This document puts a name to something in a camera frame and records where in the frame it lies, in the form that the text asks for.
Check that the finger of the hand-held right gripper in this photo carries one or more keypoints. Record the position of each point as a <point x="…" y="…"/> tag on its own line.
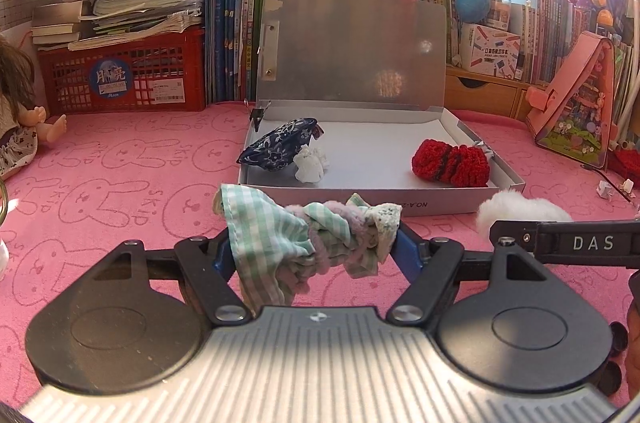
<point x="520" y="234"/>

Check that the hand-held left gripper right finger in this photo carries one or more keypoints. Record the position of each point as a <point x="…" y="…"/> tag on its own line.
<point x="407" y="253"/>

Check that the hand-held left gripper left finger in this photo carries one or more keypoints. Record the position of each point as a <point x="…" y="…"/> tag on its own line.
<point x="222" y="260"/>

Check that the white fluffy plush toy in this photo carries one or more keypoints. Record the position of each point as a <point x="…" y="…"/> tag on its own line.
<point x="520" y="208"/>

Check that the green checked cloth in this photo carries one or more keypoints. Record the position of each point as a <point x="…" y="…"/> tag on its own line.
<point x="260" y="228"/>

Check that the grey paper boat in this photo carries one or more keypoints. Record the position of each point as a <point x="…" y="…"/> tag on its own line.
<point x="484" y="150"/>

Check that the red crocheted pouch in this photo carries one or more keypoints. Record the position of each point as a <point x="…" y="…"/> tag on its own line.
<point x="450" y="163"/>

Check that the blue floral fabric pouch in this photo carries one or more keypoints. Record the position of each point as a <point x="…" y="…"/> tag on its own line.
<point x="280" y="145"/>

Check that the white tissue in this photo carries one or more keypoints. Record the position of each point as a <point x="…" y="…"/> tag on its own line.
<point x="310" y="165"/>

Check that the silver cardboard box with lid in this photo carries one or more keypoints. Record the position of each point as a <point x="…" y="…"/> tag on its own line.
<point x="350" y="53"/>

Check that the red knitted piece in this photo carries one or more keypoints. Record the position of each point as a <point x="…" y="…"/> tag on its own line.
<point x="625" y="165"/>

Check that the pink bunny print table mat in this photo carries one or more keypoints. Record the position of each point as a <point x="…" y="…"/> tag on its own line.
<point x="125" y="183"/>

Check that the pink triangular toy house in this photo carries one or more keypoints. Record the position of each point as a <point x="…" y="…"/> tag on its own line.
<point x="575" y="113"/>

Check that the wooden drawer organizer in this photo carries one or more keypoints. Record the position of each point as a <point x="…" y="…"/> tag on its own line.
<point x="490" y="95"/>

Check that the black binder clip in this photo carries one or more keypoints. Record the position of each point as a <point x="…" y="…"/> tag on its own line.
<point x="259" y="115"/>

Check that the white label printer carton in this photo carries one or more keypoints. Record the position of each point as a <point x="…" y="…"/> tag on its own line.
<point x="490" y="50"/>

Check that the row of colourful upright books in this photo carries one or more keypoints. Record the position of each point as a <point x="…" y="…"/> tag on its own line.
<point x="550" y="38"/>

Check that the red plastic crate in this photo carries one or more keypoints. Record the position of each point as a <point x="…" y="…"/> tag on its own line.
<point x="150" y="63"/>

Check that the small patterned jar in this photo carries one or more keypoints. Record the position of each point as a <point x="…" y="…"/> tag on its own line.
<point x="498" y="13"/>

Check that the row of thin blue books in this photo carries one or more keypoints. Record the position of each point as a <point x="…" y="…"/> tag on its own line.
<point x="230" y="28"/>

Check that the blue plush ball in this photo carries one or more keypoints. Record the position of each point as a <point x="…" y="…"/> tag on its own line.
<point x="472" y="3"/>

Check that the brown haired baby doll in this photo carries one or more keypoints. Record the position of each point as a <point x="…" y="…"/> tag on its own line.
<point x="15" y="138"/>

